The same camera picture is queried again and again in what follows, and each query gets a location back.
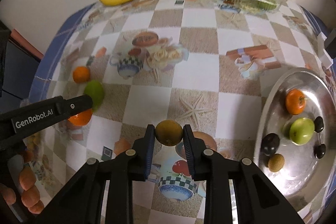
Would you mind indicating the silver metal bowl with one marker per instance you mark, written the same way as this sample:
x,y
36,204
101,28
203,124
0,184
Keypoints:
x,y
303,175

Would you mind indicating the small orange mandarin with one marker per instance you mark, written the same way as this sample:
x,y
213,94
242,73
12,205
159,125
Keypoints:
x,y
81,75

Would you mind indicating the black charger on white dock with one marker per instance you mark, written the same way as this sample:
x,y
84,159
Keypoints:
x,y
326,48

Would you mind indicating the yellow longan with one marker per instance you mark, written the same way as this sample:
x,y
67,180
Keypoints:
x,y
169,133

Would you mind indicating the dark cherry with stem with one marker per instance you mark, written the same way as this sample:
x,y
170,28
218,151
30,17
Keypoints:
x,y
320,148

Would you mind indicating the brown longan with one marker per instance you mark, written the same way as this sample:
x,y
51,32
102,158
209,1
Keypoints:
x,y
276,162

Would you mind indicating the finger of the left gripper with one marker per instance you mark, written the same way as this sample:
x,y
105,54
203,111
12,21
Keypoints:
x,y
74,106

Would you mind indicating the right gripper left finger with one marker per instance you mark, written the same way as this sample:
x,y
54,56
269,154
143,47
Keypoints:
x,y
107,184

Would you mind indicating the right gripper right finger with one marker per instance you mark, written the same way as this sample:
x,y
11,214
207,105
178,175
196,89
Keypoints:
x,y
257,199

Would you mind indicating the checkered patterned tablecloth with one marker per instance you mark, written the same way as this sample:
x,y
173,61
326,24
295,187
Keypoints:
x,y
185,60

